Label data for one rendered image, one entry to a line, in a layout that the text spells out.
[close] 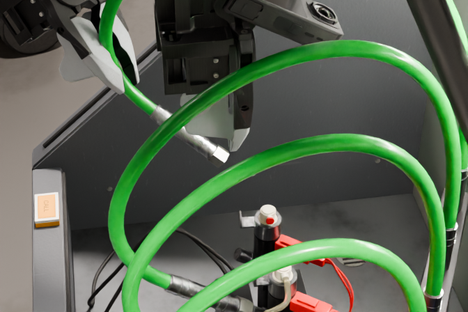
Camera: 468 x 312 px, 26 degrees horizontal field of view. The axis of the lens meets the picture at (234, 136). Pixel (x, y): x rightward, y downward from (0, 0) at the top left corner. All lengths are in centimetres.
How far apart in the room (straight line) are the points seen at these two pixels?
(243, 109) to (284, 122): 48
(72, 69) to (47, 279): 28
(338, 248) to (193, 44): 23
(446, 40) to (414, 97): 88
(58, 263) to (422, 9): 81
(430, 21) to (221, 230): 95
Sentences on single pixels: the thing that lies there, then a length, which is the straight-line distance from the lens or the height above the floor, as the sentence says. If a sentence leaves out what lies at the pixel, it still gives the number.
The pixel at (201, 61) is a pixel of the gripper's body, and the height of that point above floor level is 134.
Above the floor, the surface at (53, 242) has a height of 95.
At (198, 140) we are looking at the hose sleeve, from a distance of 109.
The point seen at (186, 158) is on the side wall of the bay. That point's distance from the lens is 139.
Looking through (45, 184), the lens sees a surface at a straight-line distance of 135.
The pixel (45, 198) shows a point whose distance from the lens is 131.
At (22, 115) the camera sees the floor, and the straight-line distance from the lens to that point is 304.
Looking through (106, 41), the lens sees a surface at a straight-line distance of 105.
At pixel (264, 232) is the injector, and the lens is 104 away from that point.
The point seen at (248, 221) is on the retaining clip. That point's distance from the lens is 105.
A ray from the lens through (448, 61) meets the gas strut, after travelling 54.
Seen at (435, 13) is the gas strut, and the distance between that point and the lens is 51.
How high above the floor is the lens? 184
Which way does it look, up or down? 39 degrees down
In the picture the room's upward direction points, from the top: straight up
